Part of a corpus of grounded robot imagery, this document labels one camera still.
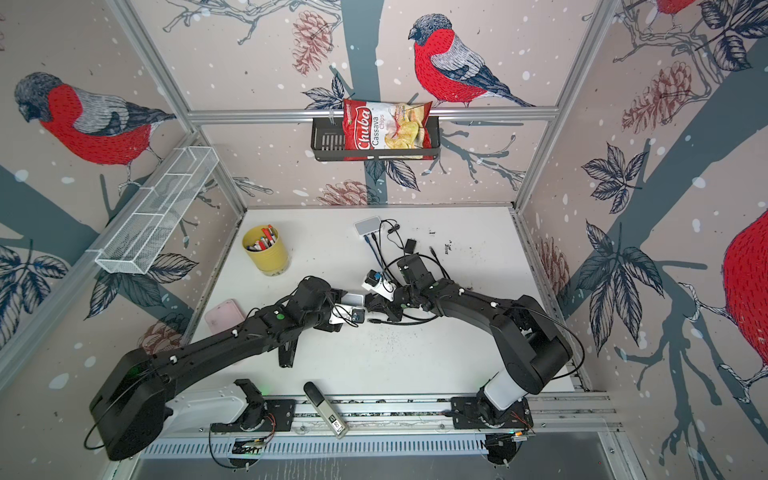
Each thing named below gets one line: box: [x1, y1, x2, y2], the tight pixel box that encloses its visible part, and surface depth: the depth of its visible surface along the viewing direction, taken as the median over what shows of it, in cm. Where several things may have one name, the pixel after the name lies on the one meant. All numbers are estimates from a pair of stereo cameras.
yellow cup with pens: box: [242, 224, 289, 277], surface depth 98 cm
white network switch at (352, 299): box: [341, 293, 364, 307], surface depth 84 cm
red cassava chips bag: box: [343, 100, 433, 161], surface depth 90 cm
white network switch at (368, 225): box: [353, 216, 381, 236], surface depth 116 cm
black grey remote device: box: [303, 381, 349, 439], surface depth 72 cm
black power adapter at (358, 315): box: [352, 308, 365, 324], surface depth 73 cm
